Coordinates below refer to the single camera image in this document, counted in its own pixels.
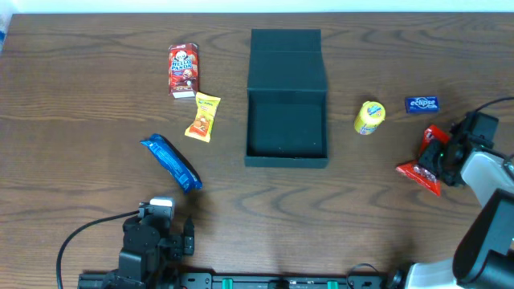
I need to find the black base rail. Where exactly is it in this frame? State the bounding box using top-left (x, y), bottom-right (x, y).
top-left (147, 273), bottom-right (406, 289)

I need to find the blue Oreo cookie pack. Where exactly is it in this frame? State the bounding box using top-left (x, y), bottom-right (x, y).
top-left (140, 133), bottom-right (203, 194)

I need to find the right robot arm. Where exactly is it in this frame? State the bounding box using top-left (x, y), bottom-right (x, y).
top-left (396, 111), bottom-right (513, 288)

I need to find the blue Eclipse mint tin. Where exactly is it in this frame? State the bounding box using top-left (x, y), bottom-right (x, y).
top-left (405, 96), bottom-right (440, 114)

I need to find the yellow snack packet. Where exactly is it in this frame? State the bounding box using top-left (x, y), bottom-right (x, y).
top-left (185, 92), bottom-right (221, 143)

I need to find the red Hello Panda box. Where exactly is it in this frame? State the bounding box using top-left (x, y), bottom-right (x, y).
top-left (169, 43), bottom-right (199, 99)

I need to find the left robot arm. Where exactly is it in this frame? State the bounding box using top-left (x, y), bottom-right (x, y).
top-left (102, 204), bottom-right (194, 289)

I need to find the red candy bag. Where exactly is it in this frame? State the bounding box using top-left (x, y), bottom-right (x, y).
top-left (396, 124), bottom-right (450, 197)

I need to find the dark green box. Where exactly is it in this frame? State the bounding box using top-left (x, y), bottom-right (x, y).
top-left (244, 29), bottom-right (328, 169)

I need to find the yellow Mentos gum bottle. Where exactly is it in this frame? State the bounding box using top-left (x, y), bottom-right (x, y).
top-left (353, 101), bottom-right (386, 135)

